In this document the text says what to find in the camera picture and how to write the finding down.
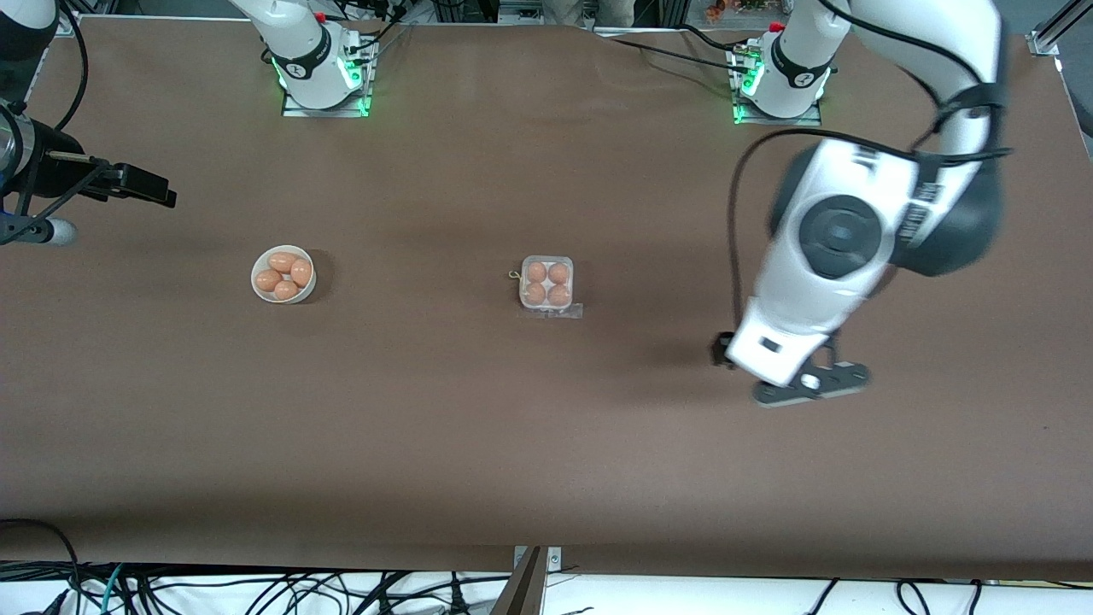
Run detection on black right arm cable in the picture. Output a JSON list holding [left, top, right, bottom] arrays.
[[17, 0, 90, 134]]

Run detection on black cable bundle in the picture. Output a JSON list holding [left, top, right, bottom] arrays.
[[128, 568, 513, 615]]

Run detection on person in grey clothing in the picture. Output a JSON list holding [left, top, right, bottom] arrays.
[[546, 0, 639, 28]]

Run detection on black looped cable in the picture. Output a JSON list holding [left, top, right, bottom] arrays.
[[0, 518, 83, 615]]

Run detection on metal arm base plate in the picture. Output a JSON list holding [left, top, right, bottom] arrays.
[[732, 43, 823, 127], [282, 34, 374, 119]]

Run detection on aluminium frame profile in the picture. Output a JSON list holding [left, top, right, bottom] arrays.
[[1029, 0, 1093, 57]]

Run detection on dark metal bar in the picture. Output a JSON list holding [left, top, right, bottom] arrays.
[[491, 547, 547, 615]]

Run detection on metal bracket plate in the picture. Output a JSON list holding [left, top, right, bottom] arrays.
[[512, 545, 564, 575]]

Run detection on clear plastic egg box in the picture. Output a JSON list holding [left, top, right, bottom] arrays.
[[518, 255, 576, 313]]

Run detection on white round bowl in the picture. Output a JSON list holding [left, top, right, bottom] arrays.
[[250, 245, 318, 305]]

